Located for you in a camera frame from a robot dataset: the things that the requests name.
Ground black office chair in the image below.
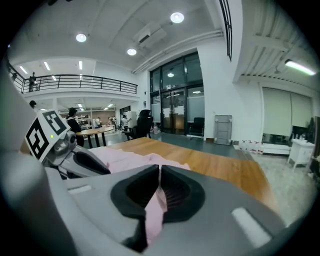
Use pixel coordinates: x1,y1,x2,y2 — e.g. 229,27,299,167
122,109,154,141

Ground white roller blind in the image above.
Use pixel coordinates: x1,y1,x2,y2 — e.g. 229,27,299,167
261,87,293,137

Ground row of white bottles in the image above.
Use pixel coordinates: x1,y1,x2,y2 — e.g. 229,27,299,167
238,139,265,155

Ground pink shirt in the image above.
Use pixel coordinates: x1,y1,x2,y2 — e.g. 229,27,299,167
87,146,192,247

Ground white cabinet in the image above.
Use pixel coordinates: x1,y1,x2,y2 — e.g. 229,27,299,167
287,138,316,172

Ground long ceiling tube light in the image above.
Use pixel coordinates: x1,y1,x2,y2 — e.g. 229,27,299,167
284,59,317,77

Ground black visitor chair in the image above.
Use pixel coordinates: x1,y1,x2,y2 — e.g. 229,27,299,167
187,117,205,140

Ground black balcony railing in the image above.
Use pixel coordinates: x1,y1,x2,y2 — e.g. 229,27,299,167
7,59,138,95

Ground round wooden table black base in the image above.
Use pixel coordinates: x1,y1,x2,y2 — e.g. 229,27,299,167
76,126,115,150

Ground ceiling air conditioner unit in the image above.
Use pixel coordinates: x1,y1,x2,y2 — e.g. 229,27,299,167
133,21,168,48

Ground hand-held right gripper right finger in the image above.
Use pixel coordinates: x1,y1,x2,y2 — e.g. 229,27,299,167
149,165,286,256

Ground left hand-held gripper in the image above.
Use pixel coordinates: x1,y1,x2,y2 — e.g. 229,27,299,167
24,108,111,179

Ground dark glass entrance door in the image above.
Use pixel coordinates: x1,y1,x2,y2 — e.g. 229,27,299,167
149,51,206,136

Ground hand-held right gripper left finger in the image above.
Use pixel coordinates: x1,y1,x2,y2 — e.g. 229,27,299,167
44,164,160,254

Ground rectangular wooden table white legs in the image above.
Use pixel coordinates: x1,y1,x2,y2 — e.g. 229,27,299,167
19,136,278,216

